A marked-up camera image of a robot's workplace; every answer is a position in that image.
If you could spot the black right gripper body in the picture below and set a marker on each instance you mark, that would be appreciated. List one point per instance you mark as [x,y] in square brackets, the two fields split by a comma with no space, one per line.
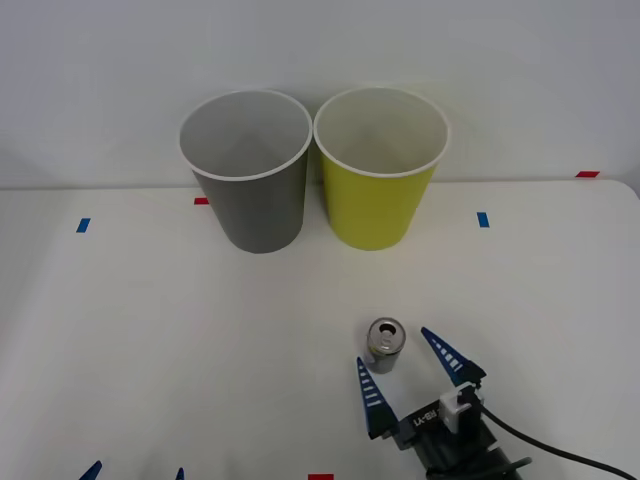
[425,421]

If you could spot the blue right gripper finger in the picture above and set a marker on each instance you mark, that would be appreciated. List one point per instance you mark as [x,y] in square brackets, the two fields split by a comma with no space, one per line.
[457,365]
[375,405]

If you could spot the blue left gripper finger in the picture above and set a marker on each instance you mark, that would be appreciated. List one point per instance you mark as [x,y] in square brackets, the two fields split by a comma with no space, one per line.
[92,472]
[179,475]

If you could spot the silver drink can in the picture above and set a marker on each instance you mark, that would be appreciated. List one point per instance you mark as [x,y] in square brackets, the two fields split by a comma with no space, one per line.
[385,352]

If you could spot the yellow-green plastic waste bin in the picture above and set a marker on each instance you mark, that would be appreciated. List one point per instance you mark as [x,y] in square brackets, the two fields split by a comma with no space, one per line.
[372,210]

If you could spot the grey plastic waste bin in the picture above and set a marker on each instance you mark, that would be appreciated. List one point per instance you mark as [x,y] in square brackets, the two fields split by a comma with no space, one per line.
[260,215]

